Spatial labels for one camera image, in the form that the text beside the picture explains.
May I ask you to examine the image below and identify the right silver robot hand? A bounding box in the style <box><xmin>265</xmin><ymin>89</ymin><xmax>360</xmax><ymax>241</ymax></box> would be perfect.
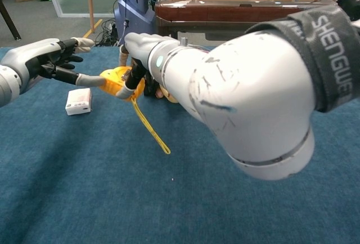
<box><xmin>115</xmin><ymin>32</ymin><xmax>169</xmax><ymax>100</ymax></box>

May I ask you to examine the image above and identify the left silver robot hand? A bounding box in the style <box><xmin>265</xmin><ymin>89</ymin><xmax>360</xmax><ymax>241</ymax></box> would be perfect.
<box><xmin>0</xmin><ymin>37</ymin><xmax>107</xmax><ymax>94</ymax></box>

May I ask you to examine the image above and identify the yellow tape measure with strap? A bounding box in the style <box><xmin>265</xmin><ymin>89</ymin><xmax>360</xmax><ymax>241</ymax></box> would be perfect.
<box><xmin>99</xmin><ymin>66</ymin><xmax>172</xmax><ymax>155</ymax></box>

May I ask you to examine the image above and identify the yellow plush toy with harness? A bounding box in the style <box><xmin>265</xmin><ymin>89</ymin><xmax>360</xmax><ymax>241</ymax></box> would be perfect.
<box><xmin>143</xmin><ymin>76</ymin><xmax>181</xmax><ymax>104</ymax></box>

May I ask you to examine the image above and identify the dark wooden furniture leg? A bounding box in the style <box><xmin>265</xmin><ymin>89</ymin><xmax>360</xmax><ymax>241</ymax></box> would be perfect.
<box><xmin>0</xmin><ymin>0</ymin><xmax>22</xmax><ymax>41</ymax></box>

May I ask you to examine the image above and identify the small white box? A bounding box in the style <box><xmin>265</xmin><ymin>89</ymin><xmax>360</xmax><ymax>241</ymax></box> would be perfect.
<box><xmin>65</xmin><ymin>87</ymin><xmax>93</xmax><ymax>116</ymax></box>

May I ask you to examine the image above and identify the wooden pole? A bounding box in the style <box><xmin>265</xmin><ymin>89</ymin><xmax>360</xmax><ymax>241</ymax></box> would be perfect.
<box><xmin>85</xmin><ymin>0</ymin><xmax>96</xmax><ymax>33</ymax></box>

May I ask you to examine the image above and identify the brown wooden mahjong table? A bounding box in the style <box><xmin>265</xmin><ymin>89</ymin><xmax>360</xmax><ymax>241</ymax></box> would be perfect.
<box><xmin>154</xmin><ymin>0</ymin><xmax>338</xmax><ymax>41</ymax></box>

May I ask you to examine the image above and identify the blue table cloth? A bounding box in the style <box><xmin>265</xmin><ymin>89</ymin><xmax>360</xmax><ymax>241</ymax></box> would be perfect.
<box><xmin>0</xmin><ymin>46</ymin><xmax>360</xmax><ymax>244</ymax></box>

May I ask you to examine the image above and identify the black bag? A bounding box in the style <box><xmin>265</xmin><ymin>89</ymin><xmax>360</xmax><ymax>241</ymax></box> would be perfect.
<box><xmin>336</xmin><ymin>0</ymin><xmax>360</xmax><ymax>22</ymax></box>

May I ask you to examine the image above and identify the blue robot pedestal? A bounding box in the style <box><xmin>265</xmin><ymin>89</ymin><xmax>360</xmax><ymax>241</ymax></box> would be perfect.
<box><xmin>114</xmin><ymin>0</ymin><xmax>156</xmax><ymax>47</ymax></box>

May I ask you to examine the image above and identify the black cable bundle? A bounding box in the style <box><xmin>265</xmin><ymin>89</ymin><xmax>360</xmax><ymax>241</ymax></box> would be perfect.
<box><xmin>94</xmin><ymin>19</ymin><xmax>120</xmax><ymax>47</ymax></box>

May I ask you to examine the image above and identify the black elastic strap with print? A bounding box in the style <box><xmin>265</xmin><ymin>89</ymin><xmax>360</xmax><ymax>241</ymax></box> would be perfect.
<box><xmin>244</xmin><ymin>4</ymin><xmax>360</xmax><ymax>113</ymax></box>

